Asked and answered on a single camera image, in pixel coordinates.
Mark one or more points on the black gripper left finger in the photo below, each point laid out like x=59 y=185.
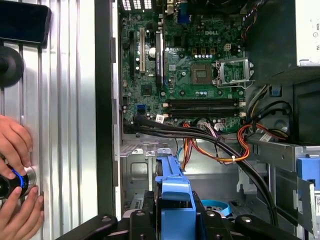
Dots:
x=140 y=220

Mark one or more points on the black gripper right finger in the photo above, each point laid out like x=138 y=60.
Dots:
x=211 y=220

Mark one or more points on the hard disk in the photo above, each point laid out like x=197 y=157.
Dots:
x=175 y=190

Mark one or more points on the metal disk bay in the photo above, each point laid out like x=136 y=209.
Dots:
x=136 y=172

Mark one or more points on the person's right hand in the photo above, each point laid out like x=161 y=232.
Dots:
x=20 y=217

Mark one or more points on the person's left hand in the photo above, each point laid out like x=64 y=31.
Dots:
x=15 y=145

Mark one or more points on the metal optical drive cage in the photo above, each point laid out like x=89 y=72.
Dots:
x=272 y=152

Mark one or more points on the black RAM slot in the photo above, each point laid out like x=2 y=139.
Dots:
x=200 y=114
x=200 y=101
x=200 y=110
x=200 y=105

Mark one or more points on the blue drive latch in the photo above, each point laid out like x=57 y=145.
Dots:
x=308 y=170

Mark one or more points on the black open PC case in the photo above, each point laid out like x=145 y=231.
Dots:
x=103 y=100

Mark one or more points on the CPU socket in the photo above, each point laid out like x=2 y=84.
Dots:
x=201 y=73

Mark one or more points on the metal socket cover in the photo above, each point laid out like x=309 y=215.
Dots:
x=250 y=71

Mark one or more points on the black expansion slot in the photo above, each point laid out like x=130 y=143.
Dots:
x=131 y=55

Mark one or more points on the white expansion slot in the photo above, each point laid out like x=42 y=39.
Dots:
x=142 y=50

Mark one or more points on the green motherboard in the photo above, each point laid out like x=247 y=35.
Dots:
x=185 y=50

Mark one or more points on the grey power supply unit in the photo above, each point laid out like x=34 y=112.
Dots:
x=272 y=37

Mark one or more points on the blue port connector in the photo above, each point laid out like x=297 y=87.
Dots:
x=183 y=15

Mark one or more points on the black phone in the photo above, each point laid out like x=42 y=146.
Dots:
x=22 y=22

